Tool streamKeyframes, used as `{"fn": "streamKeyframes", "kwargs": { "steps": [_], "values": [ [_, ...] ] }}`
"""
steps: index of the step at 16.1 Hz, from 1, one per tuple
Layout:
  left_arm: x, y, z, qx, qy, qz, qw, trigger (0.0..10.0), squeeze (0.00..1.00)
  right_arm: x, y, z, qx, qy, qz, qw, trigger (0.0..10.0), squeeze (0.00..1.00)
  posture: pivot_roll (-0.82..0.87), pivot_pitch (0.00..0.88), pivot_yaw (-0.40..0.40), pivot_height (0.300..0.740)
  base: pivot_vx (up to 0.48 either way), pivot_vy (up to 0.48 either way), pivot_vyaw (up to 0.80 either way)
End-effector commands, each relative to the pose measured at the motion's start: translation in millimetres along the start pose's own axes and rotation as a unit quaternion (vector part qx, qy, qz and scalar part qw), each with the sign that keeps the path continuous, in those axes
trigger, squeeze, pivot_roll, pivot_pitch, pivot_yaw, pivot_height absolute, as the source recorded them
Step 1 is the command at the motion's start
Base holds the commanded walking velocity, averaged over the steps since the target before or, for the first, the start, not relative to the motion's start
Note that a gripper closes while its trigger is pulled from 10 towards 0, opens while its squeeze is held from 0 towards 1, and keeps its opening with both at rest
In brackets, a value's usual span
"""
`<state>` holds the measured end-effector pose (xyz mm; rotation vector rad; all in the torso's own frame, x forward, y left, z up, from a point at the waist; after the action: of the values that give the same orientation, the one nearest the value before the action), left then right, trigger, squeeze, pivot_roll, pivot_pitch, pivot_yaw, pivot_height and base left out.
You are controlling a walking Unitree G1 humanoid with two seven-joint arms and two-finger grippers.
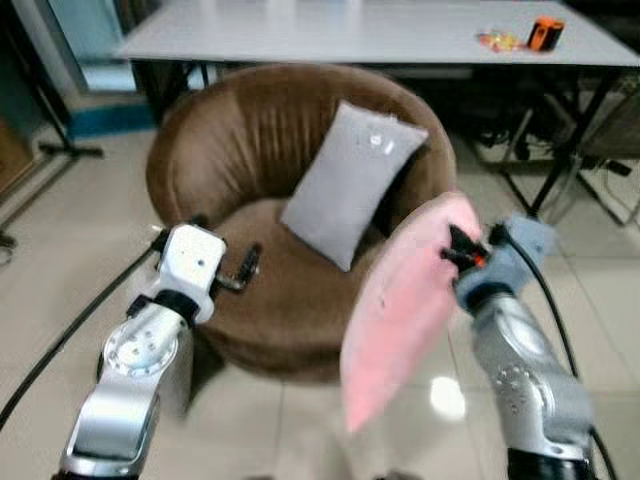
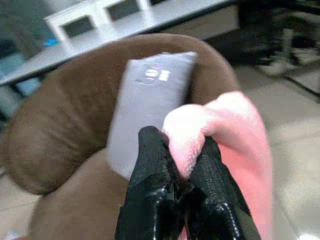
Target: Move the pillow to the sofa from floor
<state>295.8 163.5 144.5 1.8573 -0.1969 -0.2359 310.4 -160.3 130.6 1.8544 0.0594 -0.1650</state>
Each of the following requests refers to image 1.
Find black metal stand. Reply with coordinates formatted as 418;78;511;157
0;10;105;161

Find pink soft pillow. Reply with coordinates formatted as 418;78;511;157
340;192;484;434

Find white table with black legs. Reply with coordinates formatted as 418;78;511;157
118;0;640;226

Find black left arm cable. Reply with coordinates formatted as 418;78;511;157
0;238;167;433

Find brown cardboard box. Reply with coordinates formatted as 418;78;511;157
0;118;37;198

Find brown round fabric sofa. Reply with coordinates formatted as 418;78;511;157
146;63;459;383

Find orange and black device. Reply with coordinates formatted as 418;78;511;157
527;17;566;53

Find white framed glass door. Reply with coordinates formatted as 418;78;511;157
20;0;143;96

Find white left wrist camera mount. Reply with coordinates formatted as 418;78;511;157
158;224;227;301

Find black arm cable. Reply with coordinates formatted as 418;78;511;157
488;224;621;480
0;238;167;433

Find colourful snack packet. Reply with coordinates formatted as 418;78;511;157
476;30;527;53

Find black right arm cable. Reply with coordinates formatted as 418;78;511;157
488;224;621;480

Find tangled black floor cables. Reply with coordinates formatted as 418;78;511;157
472;125;566;169

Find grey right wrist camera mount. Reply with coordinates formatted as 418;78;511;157
455;213;557;311

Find grey rectangular pillow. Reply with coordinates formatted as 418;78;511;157
280;100;429;273

